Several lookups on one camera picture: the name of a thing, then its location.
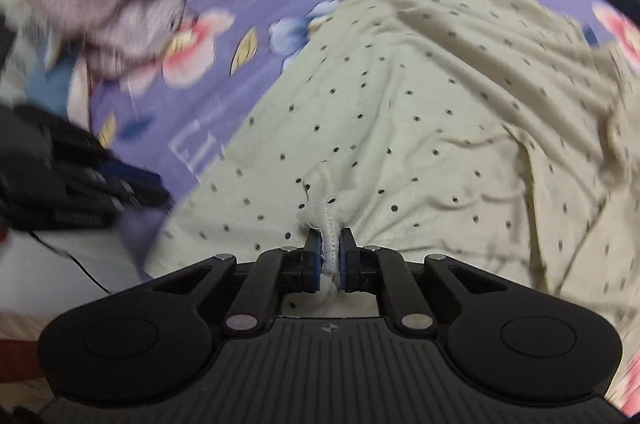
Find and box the beige dotted small garment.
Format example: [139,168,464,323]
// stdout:
[145,0,640,340]

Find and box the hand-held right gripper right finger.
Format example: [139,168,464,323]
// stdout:
[339,227,509,337]

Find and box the pile of dark clothes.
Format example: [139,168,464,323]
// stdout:
[27,0,193,81]

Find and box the purple floral bed sheet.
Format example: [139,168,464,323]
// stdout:
[65,0,640,285]

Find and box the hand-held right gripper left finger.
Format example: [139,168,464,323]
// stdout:
[151,228,323,337]

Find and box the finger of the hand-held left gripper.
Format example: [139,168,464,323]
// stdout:
[82,177,171,217]
[95,155,169,196]

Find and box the black cable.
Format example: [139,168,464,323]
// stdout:
[26,228,115,296]

